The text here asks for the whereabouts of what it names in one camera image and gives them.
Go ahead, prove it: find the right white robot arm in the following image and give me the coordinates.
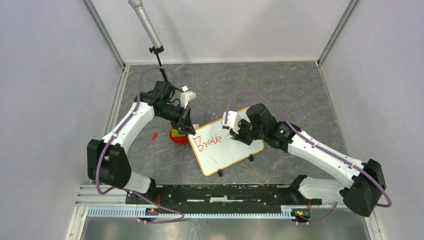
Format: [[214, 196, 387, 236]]
[[221, 103, 387, 217]]

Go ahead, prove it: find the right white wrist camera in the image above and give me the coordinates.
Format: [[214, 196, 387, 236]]
[[221, 111, 241, 134]]

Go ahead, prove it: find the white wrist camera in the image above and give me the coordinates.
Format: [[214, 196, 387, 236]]
[[221, 111, 241, 134], [179, 86, 197, 108]]

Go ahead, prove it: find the green toy brick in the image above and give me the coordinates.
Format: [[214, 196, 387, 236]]
[[171, 129, 180, 138]]

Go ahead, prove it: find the red marker cap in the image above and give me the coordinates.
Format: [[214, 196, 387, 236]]
[[151, 132, 158, 141]]

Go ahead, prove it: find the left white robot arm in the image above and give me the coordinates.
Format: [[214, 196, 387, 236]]
[[87, 81, 197, 204]]

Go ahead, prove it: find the silver microphone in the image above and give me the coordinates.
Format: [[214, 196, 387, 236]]
[[128, 0, 163, 49]]

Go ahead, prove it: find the yellow framed whiteboard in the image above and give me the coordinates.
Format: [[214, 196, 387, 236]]
[[188, 118, 265, 176]]

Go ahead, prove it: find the red toy plate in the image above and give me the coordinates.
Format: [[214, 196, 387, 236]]
[[169, 128, 188, 145]]

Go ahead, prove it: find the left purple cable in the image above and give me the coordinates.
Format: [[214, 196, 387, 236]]
[[95, 66, 189, 225]]

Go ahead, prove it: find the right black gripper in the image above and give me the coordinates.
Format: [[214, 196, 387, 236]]
[[229, 117, 266, 146]]

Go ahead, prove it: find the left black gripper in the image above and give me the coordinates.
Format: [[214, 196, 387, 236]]
[[156, 103, 196, 136]]

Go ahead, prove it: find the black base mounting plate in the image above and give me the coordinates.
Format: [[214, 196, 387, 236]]
[[144, 184, 322, 214]]

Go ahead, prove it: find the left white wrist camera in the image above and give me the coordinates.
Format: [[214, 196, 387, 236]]
[[179, 86, 197, 108]]

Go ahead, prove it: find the slotted cable duct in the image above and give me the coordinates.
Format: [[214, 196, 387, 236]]
[[87, 205, 295, 220]]

